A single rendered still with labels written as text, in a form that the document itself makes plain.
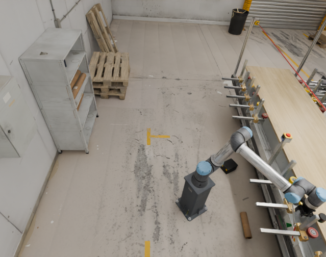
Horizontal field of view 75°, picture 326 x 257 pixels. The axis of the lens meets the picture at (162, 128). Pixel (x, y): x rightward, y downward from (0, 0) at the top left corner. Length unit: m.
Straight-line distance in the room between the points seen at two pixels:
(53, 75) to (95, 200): 1.61
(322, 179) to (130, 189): 2.21
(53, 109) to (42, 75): 0.48
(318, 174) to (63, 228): 2.87
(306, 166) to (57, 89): 2.89
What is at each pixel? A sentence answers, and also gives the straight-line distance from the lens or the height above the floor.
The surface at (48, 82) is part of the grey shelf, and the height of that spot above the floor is 1.26.
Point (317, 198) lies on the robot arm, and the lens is 1.92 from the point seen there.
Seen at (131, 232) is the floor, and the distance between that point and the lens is 2.82.
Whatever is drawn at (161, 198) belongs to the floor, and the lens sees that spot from 3.00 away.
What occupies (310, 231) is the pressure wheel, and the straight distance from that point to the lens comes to 2.29.
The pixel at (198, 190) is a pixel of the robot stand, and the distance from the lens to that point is 2.42.
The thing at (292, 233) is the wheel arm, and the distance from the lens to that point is 2.26.
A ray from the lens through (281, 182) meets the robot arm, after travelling 1.81.
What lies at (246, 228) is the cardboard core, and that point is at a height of 0.07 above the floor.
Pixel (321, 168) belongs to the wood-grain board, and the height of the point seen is 0.90.
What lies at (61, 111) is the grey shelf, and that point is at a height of 0.84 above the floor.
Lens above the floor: 2.65
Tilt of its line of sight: 44 degrees down
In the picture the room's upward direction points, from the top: 5 degrees clockwise
